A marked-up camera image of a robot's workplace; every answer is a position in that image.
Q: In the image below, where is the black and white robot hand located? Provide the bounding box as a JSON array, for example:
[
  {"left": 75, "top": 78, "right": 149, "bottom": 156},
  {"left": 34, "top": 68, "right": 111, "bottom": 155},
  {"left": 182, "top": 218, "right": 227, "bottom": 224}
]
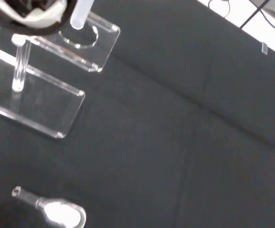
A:
[{"left": 0, "top": 0, "right": 79, "bottom": 37}]

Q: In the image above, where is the clear acrylic funnel stand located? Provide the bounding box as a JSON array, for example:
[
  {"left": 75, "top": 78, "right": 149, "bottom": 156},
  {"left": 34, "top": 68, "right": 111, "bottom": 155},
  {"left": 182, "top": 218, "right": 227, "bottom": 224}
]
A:
[{"left": 0, "top": 11, "right": 121, "bottom": 140}]

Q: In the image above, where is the clear glass weighing funnel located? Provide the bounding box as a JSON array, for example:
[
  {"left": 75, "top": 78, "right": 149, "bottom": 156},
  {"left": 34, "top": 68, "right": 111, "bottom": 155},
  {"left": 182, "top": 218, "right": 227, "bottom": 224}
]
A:
[{"left": 11, "top": 186, "right": 87, "bottom": 228}]

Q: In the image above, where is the black bench cloth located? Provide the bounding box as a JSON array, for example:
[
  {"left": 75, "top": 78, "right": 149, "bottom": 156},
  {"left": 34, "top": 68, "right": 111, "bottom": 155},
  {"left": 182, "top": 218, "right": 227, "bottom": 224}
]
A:
[{"left": 0, "top": 0, "right": 275, "bottom": 228}]

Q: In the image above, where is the thin black floor cable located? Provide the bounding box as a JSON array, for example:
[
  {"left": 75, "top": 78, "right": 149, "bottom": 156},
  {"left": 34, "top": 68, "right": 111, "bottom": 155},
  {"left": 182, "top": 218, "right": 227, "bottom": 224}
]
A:
[
  {"left": 207, "top": 0, "right": 231, "bottom": 19},
  {"left": 260, "top": 7, "right": 275, "bottom": 31}
]

